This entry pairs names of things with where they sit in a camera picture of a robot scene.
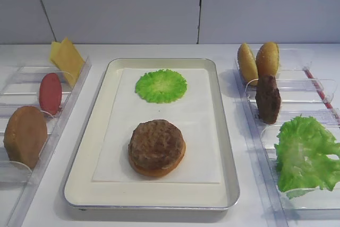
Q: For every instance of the dark brown meat patty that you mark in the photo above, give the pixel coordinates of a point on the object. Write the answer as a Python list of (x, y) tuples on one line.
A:
[(156, 145)]

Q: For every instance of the round green lettuce piece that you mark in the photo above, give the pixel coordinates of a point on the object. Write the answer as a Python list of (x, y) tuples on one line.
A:
[(161, 86)]

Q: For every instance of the lighter brown meat patty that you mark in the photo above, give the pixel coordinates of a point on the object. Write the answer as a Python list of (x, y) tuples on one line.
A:
[(268, 99)]

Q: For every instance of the orange cheese slice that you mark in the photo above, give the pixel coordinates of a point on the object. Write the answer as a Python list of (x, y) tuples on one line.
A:
[(68, 59)]

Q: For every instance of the upright red tomato slice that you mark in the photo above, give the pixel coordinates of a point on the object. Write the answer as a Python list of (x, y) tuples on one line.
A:
[(50, 93)]

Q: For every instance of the pale yellow cheese slice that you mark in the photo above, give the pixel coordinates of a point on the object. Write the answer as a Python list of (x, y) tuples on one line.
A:
[(54, 50)]

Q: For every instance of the large green lettuce leaf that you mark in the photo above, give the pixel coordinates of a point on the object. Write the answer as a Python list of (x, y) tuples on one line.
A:
[(303, 155)]

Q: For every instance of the white paper liner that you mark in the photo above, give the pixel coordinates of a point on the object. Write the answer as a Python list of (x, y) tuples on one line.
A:
[(193, 114)]

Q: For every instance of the bottom bun slice on tray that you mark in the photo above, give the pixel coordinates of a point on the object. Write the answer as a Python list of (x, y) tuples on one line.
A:
[(156, 173)]

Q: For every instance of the left top bun half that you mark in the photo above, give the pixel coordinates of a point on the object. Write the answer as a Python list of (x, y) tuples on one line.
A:
[(247, 64)]

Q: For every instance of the bun half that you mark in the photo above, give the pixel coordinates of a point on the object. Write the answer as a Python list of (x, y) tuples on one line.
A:
[(247, 64), (267, 59)]

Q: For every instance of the right top bun half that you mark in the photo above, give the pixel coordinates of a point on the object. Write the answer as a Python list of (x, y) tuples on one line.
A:
[(267, 59)]

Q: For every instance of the cream metal tray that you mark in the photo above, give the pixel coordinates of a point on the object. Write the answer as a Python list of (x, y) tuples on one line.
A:
[(81, 191)]

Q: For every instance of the clear acrylic rack left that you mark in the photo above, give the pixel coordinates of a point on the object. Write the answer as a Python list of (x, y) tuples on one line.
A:
[(20, 87)]

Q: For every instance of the clear acrylic rack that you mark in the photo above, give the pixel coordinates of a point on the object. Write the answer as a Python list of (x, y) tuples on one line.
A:
[(305, 207), (20, 87)]

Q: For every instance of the clear acrylic rack right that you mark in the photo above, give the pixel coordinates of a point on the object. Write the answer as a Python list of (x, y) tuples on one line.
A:
[(305, 207)]

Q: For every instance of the upright brown bun slice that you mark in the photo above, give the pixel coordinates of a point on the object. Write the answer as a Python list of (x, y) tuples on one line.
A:
[(25, 135)]

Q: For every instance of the red strip on rack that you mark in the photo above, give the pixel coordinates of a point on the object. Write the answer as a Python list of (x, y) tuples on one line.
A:
[(321, 94)]

